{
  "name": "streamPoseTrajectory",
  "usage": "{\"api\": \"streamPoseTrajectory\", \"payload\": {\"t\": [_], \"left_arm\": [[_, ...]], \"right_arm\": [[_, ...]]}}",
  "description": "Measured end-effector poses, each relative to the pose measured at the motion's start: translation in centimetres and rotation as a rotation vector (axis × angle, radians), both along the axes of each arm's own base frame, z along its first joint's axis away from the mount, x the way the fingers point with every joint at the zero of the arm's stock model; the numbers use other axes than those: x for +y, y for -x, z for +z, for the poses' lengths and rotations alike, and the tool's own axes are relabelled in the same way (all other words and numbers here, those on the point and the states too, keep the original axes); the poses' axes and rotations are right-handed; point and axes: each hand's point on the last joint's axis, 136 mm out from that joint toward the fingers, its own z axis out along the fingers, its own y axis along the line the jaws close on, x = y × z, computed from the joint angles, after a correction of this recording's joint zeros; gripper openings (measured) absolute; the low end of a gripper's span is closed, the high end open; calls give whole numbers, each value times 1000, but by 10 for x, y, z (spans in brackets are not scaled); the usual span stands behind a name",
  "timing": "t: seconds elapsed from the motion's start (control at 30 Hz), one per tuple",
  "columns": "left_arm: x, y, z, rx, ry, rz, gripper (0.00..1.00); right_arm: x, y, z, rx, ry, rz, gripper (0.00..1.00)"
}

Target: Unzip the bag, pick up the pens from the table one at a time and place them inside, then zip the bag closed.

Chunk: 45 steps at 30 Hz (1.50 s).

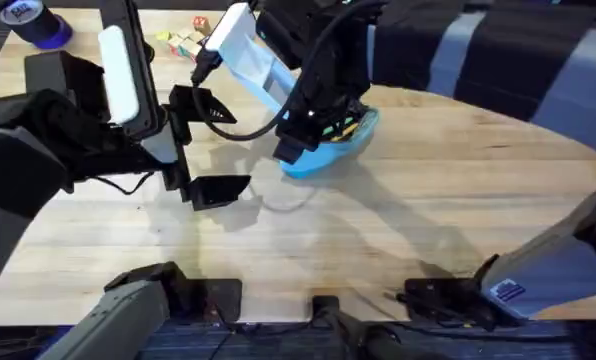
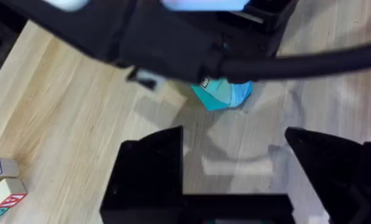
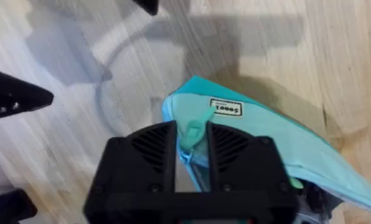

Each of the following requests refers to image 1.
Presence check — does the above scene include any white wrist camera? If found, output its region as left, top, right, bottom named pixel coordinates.
left=204, top=1, right=300, bottom=117
left=97, top=24, right=141, bottom=126

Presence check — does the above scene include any thin black left wrist cable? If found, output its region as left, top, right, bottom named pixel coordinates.
left=88, top=170, right=157, bottom=197

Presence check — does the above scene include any black stand post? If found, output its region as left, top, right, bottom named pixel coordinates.
left=309, top=294, right=449, bottom=360

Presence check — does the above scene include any black left wrist plate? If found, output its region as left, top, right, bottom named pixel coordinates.
left=99, top=0, right=168, bottom=142

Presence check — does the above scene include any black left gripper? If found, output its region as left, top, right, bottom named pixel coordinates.
left=0, top=49, right=253, bottom=212

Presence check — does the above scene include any blue tape roll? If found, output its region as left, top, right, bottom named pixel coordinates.
left=0, top=0, right=75, bottom=51

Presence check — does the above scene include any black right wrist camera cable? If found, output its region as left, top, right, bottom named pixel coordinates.
left=190, top=0, right=385, bottom=142

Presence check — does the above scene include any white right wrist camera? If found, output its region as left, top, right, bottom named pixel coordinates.
left=204, top=1, right=300, bottom=117

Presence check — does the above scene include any blue soft zip bag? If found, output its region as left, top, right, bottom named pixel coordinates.
left=277, top=106, right=381, bottom=180

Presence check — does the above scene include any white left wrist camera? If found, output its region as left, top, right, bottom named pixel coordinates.
left=97, top=24, right=141, bottom=126

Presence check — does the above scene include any heap of coloured toy blocks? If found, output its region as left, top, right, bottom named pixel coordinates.
left=154, top=14, right=213, bottom=64

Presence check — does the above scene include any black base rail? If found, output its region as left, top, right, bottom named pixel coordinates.
left=0, top=319, right=596, bottom=360

